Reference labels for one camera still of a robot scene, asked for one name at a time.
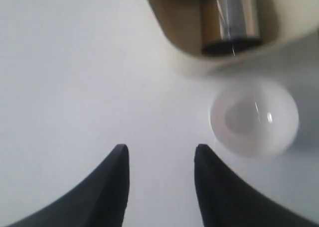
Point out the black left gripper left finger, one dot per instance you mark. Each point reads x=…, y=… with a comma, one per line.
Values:
x=100, y=200

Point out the steel mug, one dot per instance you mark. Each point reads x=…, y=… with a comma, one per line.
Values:
x=229, y=27

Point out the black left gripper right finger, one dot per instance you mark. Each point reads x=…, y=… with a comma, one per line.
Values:
x=225, y=200

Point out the cream bin with circle mark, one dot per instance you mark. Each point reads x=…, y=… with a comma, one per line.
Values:
x=281, y=22

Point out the small white bowl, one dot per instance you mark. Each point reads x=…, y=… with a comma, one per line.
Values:
x=255, y=118

